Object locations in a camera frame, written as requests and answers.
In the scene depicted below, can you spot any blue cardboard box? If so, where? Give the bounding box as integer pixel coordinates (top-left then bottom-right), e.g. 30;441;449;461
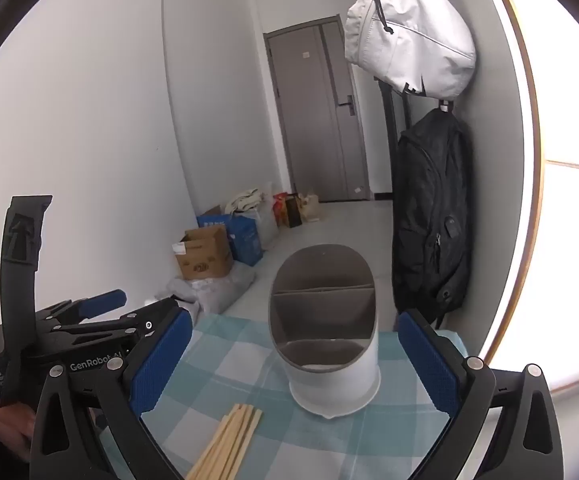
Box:
197;212;264;267

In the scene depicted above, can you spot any black backpack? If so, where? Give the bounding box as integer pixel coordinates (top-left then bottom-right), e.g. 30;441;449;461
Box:
392;107;473;328

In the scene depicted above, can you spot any white shoulder bag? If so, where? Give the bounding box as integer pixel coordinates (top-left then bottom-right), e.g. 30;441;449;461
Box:
344;0;477;98

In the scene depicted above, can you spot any black coat rack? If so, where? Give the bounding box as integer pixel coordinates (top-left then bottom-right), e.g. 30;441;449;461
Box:
377;77;417;171

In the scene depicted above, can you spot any window with wooden frame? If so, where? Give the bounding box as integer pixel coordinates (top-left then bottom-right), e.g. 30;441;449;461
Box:
469;0;579;396

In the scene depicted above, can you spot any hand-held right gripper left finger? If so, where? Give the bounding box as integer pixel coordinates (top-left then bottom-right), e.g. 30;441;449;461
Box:
30;307;193;480

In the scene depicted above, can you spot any white and grey utensil holder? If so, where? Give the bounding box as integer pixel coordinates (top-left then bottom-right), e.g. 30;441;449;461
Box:
268;244;383;418

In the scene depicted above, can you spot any dark paper bag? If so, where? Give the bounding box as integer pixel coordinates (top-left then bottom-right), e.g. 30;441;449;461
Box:
284;195;303;228

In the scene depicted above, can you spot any grey plastic parcel bag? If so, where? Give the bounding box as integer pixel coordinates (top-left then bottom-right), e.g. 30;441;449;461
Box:
167;265;258;326

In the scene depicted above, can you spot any cream cloth tote bag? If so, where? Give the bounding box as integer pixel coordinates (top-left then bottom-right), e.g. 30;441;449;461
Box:
226;189;270;216

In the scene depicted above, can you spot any person's left hand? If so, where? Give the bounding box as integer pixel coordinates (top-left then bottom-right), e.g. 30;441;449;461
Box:
0;391;38;461

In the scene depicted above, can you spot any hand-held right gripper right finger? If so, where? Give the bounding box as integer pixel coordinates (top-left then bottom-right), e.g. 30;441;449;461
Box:
398;309;565;480

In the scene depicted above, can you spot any bundle of wooden chopsticks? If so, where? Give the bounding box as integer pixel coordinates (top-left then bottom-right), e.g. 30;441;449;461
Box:
186;402;264;480

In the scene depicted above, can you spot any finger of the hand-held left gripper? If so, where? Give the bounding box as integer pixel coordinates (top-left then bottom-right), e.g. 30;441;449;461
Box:
52;297;180;361
40;289;128;326

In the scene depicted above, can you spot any teal checkered tablecloth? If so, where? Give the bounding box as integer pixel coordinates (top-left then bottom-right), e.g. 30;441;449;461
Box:
97;312;470;480

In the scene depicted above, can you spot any grey door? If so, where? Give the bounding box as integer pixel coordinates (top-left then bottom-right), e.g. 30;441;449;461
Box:
264;16;370;203

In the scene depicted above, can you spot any brown cardboard box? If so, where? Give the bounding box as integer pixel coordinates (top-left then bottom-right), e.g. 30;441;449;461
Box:
174;225;234;281

